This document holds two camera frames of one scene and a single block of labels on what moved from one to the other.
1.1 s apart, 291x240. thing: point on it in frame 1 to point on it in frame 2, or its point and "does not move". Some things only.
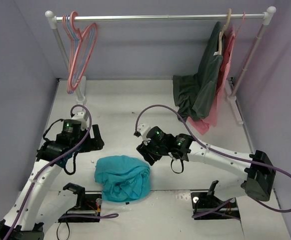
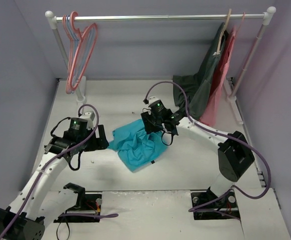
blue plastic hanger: [82, 47] does not move
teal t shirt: [122, 178] to [136, 149]
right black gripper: [147, 152] to [148, 124]
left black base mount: [88, 203] does not move
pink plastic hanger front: [86, 44] does not move
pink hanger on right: [243, 16] does not move
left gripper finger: [96, 143] to [103, 142]
